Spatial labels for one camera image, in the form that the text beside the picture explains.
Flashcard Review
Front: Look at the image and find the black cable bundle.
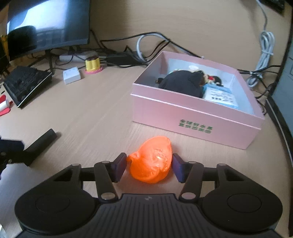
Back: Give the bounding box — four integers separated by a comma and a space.
237, 65, 282, 115

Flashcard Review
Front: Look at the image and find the black plush toy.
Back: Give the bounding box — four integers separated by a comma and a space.
158, 70, 206, 99

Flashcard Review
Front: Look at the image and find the black keyboard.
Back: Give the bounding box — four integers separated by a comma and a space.
3, 66, 53, 108

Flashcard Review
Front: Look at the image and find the yellow pudding toy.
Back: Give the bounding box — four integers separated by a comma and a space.
85, 55, 103, 75

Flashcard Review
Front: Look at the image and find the black device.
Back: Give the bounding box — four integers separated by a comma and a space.
261, 0, 286, 13

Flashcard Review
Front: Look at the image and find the pink cardboard box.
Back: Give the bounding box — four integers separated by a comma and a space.
130, 51, 265, 150

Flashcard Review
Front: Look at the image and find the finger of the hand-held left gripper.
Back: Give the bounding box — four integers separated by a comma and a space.
0, 137, 25, 164
24, 129, 57, 166

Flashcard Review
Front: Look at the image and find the glass sided computer case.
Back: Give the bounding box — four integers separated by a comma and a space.
266, 0, 293, 174

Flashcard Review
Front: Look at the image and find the white power strip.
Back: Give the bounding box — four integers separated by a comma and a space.
59, 51, 98, 62

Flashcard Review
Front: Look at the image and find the wooden desktop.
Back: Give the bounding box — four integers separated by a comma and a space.
0, 0, 293, 238

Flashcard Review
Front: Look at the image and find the black cable tangle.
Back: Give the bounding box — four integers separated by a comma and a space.
89, 30, 204, 69

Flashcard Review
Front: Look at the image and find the light grey looped cable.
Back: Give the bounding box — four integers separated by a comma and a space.
137, 33, 167, 62

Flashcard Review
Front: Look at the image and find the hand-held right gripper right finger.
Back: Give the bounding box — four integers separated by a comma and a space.
172, 153, 244, 201

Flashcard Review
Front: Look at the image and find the grey bundled cable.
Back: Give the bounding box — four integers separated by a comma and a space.
246, 0, 275, 88

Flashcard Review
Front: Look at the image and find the small white box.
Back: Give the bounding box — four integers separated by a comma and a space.
63, 67, 81, 85

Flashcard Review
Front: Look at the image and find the blue white card packet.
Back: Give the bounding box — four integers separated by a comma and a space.
203, 84, 239, 108

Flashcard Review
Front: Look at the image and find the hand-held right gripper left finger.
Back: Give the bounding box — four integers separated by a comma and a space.
53, 153, 127, 201

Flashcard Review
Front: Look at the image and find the red white toy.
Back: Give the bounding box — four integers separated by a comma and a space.
0, 96, 12, 117

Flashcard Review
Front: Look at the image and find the black power adapter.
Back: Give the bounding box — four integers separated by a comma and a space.
106, 53, 140, 66

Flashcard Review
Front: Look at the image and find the orange toy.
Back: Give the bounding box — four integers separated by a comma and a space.
127, 136, 173, 183

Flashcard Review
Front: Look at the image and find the black computer monitor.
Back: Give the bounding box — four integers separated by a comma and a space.
6, 0, 91, 75

